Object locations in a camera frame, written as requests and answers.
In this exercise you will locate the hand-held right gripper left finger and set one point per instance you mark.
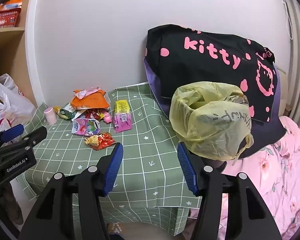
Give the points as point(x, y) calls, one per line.
point(113, 170)

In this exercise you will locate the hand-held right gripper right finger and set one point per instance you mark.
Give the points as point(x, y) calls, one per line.
point(187, 172)

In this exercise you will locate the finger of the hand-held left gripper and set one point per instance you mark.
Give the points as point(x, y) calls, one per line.
point(13, 132)
point(33, 137)

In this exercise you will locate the red gold snack packet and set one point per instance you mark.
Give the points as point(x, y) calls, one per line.
point(101, 141)

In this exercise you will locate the yellow plastic bag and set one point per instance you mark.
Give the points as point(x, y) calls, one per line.
point(215, 135)

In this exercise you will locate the pink white drink pouch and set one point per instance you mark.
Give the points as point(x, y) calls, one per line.
point(86, 127)

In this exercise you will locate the orange snack packet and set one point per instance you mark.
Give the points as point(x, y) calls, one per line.
point(90, 103)

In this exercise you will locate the person's left hand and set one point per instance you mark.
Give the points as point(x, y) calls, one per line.
point(13, 205)

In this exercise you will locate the green checked tablecloth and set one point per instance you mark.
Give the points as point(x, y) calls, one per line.
point(145, 155)

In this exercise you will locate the green snack packet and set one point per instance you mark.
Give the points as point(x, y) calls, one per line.
point(66, 113)

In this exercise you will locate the yellow purple snack packet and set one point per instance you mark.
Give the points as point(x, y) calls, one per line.
point(122, 120)

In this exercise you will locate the small pink plastic item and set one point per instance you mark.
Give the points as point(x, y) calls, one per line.
point(107, 118)

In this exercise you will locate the red snack wrapper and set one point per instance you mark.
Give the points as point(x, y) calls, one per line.
point(95, 113)

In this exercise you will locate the pink white wrapper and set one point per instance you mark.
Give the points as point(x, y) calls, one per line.
point(86, 93)

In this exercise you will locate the wooden shelf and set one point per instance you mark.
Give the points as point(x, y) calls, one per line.
point(7, 50)

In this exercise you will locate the pink floral bedsheet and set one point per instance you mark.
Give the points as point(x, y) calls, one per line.
point(277, 180)

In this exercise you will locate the black pillow with pink print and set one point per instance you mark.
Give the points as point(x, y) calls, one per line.
point(202, 67)

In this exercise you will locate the red plastic basket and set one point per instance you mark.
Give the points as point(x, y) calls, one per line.
point(5, 18)

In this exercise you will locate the orange white packets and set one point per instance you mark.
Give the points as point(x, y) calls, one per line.
point(12, 3)

